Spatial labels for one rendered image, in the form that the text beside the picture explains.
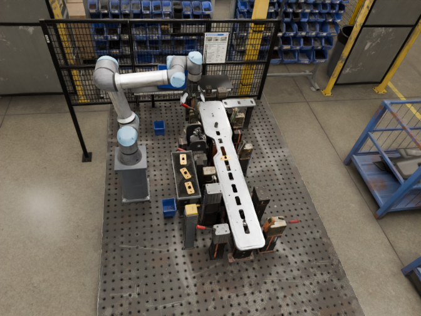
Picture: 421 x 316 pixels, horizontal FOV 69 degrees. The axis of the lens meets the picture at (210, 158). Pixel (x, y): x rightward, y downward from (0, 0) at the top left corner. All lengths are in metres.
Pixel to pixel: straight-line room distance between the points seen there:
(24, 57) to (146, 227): 2.61
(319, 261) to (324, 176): 1.62
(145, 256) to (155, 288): 0.22
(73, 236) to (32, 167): 1.01
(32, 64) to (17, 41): 0.29
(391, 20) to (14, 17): 4.36
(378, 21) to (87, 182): 4.00
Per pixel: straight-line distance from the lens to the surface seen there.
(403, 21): 4.95
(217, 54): 2.88
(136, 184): 2.20
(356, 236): 3.48
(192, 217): 1.80
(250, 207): 2.02
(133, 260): 2.16
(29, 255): 3.19
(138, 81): 1.66
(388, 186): 3.84
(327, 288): 2.29
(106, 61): 1.81
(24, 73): 4.28
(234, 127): 2.60
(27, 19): 3.90
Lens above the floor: 2.68
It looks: 49 degrees down
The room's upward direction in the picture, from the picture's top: 8 degrees clockwise
